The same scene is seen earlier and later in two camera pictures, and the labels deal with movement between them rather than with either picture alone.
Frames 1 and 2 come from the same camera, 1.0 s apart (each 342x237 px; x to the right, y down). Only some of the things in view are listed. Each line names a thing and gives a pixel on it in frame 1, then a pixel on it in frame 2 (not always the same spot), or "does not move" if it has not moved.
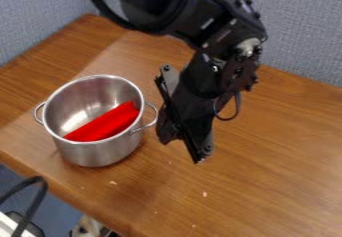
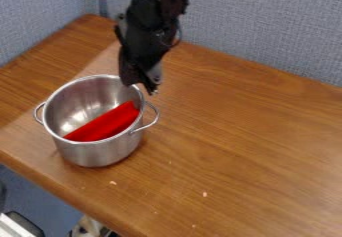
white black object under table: (89, 228) does not move
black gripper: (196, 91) → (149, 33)
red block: (109, 125) does not move
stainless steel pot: (74, 100) does not move
